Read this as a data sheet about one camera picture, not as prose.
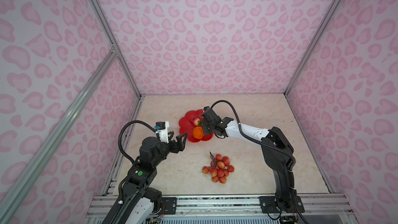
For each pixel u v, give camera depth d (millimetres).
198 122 992
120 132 501
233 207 737
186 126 1025
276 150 448
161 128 618
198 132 926
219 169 801
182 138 655
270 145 505
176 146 648
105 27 823
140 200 609
